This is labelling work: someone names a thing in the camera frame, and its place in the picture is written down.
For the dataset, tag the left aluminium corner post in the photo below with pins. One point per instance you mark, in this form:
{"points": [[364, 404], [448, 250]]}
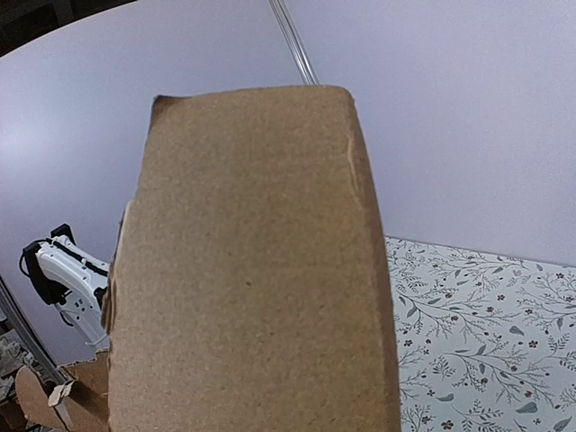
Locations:
{"points": [[294, 42]]}

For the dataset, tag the floral patterned table mat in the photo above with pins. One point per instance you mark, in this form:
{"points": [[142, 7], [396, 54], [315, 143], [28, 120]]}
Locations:
{"points": [[485, 342]]}

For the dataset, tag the brown cardboard box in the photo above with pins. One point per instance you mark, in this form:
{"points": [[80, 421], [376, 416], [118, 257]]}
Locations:
{"points": [[249, 289]]}

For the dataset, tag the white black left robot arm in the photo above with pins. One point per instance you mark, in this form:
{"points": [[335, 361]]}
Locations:
{"points": [[70, 280]]}

